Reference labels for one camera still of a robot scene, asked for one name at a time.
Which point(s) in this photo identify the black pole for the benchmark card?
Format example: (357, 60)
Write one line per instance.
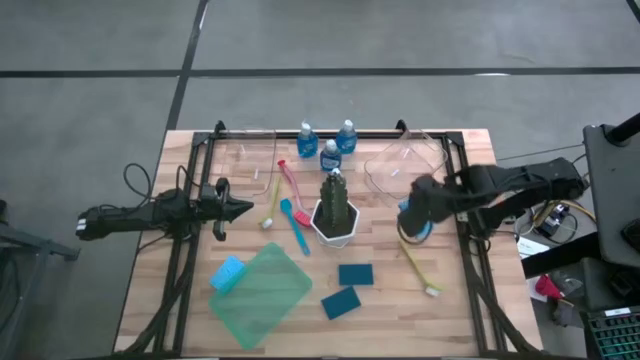
(625, 131)

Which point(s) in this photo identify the green artificial cactus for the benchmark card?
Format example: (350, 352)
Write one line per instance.
(334, 200)

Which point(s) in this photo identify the red dish brush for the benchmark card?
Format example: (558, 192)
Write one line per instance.
(304, 218)

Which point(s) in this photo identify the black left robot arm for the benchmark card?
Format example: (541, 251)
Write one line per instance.
(130, 217)

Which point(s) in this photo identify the blue dish brush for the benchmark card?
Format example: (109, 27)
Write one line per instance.
(286, 206)

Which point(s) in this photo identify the black metal table frame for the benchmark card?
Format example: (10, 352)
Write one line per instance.
(375, 134)

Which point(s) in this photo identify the grey side cart top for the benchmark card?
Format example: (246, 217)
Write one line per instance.
(612, 200)

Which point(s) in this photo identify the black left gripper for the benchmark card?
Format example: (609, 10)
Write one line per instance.
(217, 207)

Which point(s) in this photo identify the white paper sheet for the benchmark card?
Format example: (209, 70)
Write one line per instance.
(532, 247)

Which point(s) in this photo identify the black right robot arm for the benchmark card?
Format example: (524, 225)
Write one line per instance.
(525, 180)

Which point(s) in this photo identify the light blue sponge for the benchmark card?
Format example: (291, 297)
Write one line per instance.
(227, 274)

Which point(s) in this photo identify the dark blue scouring pad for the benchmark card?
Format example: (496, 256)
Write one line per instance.
(340, 302)
(356, 274)

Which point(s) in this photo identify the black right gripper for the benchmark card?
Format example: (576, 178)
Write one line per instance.
(432, 197)

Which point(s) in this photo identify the blue electronics box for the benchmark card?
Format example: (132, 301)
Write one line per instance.
(555, 220)

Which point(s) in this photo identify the blue dish soap bottle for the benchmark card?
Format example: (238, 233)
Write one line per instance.
(346, 140)
(330, 159)
(307, 144)

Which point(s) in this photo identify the red plastic object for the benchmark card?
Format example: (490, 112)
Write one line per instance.
(545, 286)

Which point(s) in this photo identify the grey metal stand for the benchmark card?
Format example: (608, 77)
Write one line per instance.
(30, 245)

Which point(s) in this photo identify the black grid crate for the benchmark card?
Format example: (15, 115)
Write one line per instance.
(617, 337)

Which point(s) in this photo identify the clear plastic container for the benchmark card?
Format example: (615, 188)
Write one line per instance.
(395, 162)
(250, 150)

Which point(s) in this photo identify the yellow-green dish brush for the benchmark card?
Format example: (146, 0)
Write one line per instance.
(266, 223)
(433, 290)

